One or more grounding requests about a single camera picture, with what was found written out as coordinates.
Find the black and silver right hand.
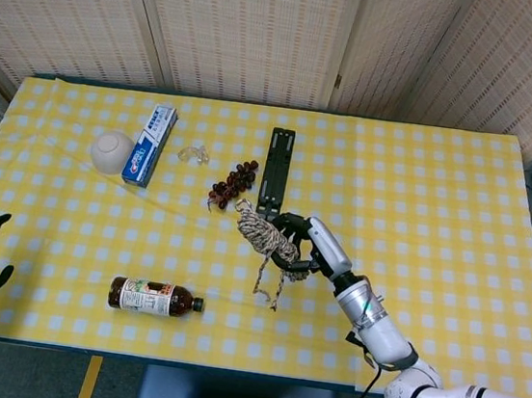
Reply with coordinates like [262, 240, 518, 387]
[263, 210, 359, 288]

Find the braided rope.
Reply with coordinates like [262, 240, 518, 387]
[223, 198, 317, 315]

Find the black folding stand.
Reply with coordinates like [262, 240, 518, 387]
[253, 125, 299, 226]

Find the yellow white checked tablecloth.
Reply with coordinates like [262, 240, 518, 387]
[0, 71, 532, 398]

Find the dark red grape bunch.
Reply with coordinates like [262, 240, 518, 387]
[204, 153, 261, 218]

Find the clear plastic piece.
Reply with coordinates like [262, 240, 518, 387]
[175, 141, 212, 169]

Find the yellow floor tape strip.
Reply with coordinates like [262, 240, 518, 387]
[75, 353, 105, 398]

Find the brown plastic drink bottle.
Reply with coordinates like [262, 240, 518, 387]
[106, 275, 207, 320]

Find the beige overturned bowl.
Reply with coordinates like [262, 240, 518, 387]
[87, 126, 137, 177]

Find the blue white toothpaste box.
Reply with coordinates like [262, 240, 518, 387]
[120, 100, 180, 192]

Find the woven bamboo screen panel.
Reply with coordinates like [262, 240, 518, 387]
[114, 0, 365, 116]
[398, 0, 532, 164]
[327, 0, 469, 129]
[0, 0, 170, 105]

